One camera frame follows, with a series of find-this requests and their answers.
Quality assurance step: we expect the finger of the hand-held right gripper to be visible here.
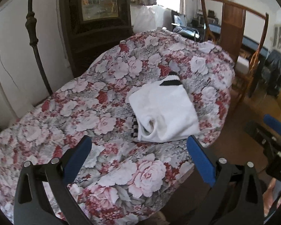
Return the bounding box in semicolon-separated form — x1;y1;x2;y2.
263;114;281;146
245;121;275;150

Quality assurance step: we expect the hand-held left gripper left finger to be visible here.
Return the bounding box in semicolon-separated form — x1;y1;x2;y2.
13;135;94;225

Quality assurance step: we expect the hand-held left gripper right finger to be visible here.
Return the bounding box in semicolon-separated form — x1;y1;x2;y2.
186;135;265;225

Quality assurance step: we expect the white black-trimmed v-neck sweater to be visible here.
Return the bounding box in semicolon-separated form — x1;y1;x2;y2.
128;71;201;143

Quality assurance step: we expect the person's right hand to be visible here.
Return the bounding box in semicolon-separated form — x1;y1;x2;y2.
263;178;281;217

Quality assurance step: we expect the floral bedspread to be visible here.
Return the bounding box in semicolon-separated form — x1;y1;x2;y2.
0;29;236;225

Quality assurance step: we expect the dark jacket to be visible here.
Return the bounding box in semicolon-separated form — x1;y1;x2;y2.
260;49;281;96

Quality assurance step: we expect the black white striped cloth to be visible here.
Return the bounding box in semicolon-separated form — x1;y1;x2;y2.
131;114;140;138

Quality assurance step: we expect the dark long table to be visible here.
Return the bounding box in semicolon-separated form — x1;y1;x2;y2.
207;23;272;57

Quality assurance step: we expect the white glass-door cabinet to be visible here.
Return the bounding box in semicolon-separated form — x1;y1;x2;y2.
273;23;281;52

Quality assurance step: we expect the wooden chair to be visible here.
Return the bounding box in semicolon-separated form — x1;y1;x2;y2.
199;0;270;106

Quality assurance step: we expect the dark wooden cabinet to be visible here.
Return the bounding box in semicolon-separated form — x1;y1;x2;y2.
58;0;134;78

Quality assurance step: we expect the computer monitor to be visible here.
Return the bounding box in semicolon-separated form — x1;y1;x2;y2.
171;15;186;27

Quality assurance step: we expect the white plastic bag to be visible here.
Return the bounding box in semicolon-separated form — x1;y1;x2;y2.
133;5;174;34

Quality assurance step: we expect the landscape painting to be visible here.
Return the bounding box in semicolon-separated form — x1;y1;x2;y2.
81;0;119;21

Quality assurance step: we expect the thin cable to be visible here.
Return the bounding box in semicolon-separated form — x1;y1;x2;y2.
0;37;21;92

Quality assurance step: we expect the black iron bed frame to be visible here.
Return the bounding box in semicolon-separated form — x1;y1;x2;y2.
0;0;53;132

